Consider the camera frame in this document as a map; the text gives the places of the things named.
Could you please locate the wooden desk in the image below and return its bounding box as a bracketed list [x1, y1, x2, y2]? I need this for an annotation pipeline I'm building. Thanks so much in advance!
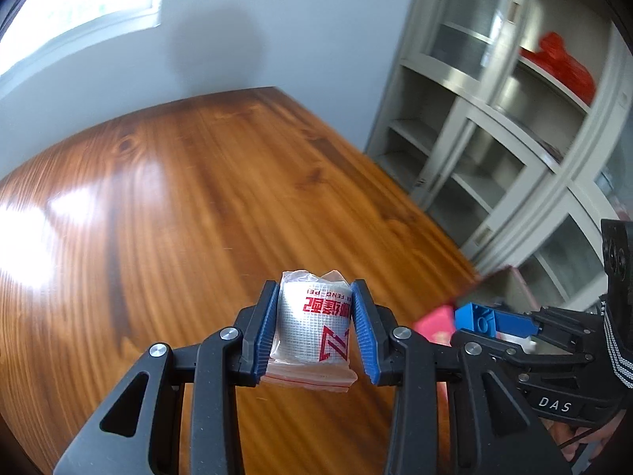
[0, 86, 480, 475]

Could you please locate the bright window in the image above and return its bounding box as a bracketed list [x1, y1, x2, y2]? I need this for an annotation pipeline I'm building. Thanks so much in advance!
[0, 0, 164, 100]

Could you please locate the person's right hand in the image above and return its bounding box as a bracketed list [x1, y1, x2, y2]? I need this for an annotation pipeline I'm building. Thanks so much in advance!
[544, 416, 614, 462]

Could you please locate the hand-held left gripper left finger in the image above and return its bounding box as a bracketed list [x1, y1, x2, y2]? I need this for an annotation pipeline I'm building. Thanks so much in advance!
[53, 279, 279, 475]

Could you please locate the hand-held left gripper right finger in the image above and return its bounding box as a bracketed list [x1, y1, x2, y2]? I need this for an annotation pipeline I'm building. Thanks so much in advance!
[350, 279, 565, 475]

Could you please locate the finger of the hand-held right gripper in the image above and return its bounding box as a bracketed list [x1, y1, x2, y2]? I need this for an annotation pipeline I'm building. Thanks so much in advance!
[497, 309, 601, 342]
[452, 329, 594, 374]

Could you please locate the grey shelf cabinet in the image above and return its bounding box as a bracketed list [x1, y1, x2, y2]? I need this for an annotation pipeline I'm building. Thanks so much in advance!
[363, 0, 633, 317]

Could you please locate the bagged white tape roll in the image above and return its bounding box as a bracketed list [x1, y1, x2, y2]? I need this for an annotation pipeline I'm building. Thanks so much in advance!
[260, 270, 357, 395]

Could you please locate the pink cardboard box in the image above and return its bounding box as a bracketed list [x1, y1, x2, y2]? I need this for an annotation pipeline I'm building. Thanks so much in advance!
[413, 264, 542, 352]

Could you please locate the red plastic bag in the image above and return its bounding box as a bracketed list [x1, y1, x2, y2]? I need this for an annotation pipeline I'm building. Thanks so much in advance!
[518, 31, 595, 106]

